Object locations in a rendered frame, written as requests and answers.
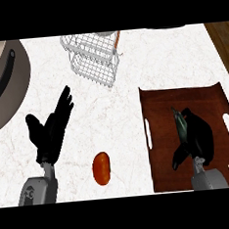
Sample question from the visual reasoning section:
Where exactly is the white wire tiered basket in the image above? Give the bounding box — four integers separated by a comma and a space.
59, 30, 126, 92

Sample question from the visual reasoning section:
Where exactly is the large grey-brown pan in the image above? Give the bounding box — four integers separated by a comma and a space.
0, 38, 37, 136

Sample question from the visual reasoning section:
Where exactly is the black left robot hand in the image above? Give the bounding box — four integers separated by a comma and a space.
22, 85, 80, 168

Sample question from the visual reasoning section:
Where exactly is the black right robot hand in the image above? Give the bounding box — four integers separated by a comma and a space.
166, 105, 217, 172

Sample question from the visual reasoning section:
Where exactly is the dark green eggplant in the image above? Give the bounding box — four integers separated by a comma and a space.
170, 106, 190, 148

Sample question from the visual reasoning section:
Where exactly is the orange-red tomato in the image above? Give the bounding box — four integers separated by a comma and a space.
90, 151, 113, 187

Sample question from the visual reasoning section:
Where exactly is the brown wooden tray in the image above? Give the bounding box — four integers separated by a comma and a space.
138, 79, 229, 195

